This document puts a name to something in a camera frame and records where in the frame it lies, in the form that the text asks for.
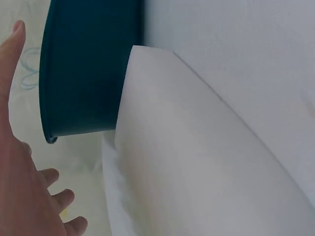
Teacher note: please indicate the person's left hand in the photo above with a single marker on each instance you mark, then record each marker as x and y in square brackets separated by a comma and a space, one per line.
[17, 172]

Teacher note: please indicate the dark teal round basin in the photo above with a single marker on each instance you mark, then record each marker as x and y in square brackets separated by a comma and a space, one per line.
[83, 73]

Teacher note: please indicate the white curled sheet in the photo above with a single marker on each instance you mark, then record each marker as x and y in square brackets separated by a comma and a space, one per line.
[197, 159]

